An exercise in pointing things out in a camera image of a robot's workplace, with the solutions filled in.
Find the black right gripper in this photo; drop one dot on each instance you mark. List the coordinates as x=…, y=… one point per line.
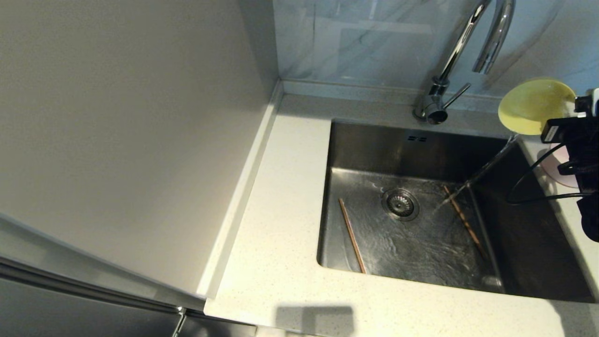
x=568, y=130

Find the yellow plastic bowl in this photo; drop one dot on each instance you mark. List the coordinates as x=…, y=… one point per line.
x=533, y=105

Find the pink plastic bowl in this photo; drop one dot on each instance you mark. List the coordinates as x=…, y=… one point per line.
x=554, y=171

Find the chrome faucet lever rod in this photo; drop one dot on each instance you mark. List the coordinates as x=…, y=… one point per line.
x=456, y=96

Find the brown wooden chopstick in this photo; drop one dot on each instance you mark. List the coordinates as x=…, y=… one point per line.
x=465, y=222
x=352, y=234

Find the stainless steel sink basin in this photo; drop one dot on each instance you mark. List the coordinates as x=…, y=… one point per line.
x=529, y=252

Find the chrome gooseneck faucet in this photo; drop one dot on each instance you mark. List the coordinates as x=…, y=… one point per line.
x=461, y=42

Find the round metal drain strainer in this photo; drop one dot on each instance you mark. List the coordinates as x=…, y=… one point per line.
x=400, y=204

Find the under-counter cabinet front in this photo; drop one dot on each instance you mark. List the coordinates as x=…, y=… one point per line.
x=215, y=328

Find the tall cabinet unit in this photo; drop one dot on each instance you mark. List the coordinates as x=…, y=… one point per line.
x=117, y=140

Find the silver cabinet rail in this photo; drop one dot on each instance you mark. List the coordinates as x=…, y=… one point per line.
x=93, y=290

